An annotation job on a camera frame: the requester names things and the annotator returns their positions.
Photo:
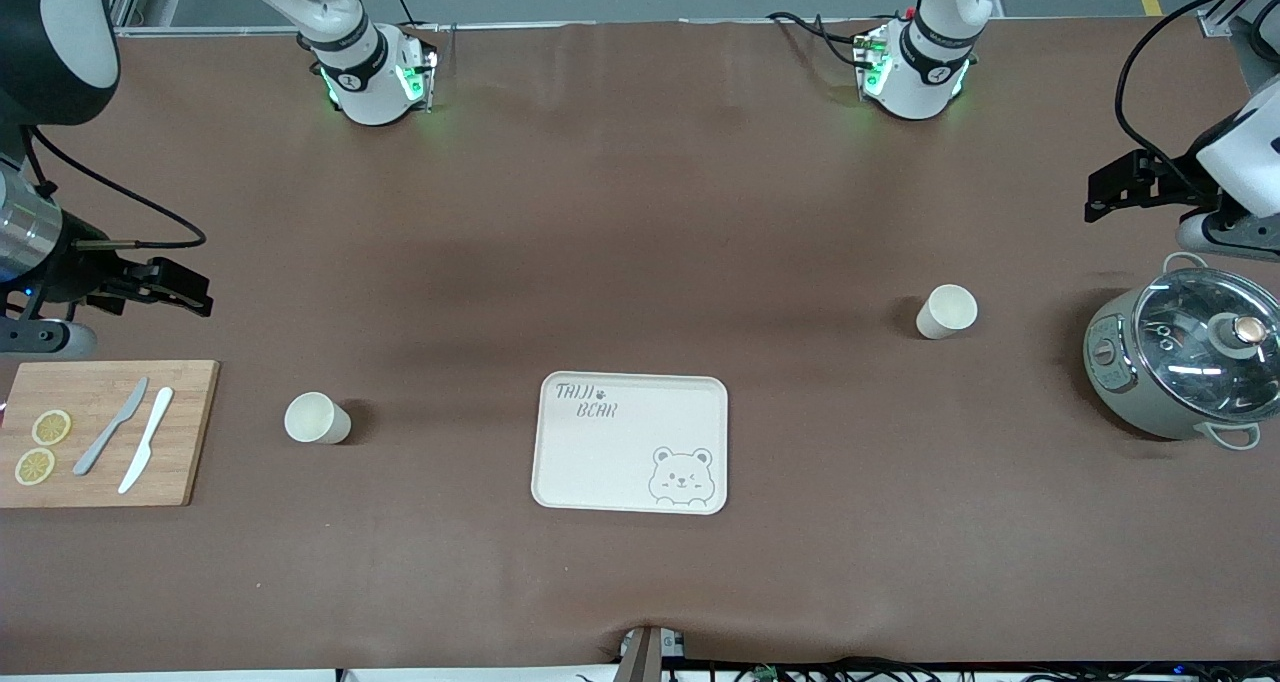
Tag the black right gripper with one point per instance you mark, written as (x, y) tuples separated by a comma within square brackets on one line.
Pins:
[(76, 271)]

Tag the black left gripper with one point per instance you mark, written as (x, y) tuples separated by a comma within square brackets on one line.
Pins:
[(1176, 188)]

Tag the white IKEA cup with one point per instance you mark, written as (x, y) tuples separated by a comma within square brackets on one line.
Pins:
[(318, 420), (945, 312)]

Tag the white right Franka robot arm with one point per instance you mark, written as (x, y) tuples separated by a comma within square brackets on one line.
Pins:
[(355, 82)]

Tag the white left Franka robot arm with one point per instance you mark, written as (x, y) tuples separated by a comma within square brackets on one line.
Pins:
[(930, 72)]

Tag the cream bear print tray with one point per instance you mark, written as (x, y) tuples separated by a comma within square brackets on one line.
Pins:
[(610, 457)]

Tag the bamboo cutting board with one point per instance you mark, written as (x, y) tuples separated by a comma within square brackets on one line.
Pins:
[(190, 432)]

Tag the grey plastic knife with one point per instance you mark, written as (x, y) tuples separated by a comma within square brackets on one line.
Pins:
[(112, 427)]

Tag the white plastic knife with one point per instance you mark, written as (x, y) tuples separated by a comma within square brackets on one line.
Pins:
[(146, 442)]

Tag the glass pot lid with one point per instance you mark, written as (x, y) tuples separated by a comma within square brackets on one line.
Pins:
[(1185, 362)]

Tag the yellow lemon slice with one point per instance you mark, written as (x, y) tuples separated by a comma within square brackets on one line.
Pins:
[(35, 467), (51, 427)]

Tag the grey electric cooking pot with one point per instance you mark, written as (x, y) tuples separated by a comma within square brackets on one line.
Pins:
[(1115, 382)]

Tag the brown table cover sheet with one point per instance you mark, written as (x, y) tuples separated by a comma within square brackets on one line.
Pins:
[(640, 212)]

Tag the metal table edge clamp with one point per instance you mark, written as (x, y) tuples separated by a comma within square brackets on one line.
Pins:
[(648, 652)]

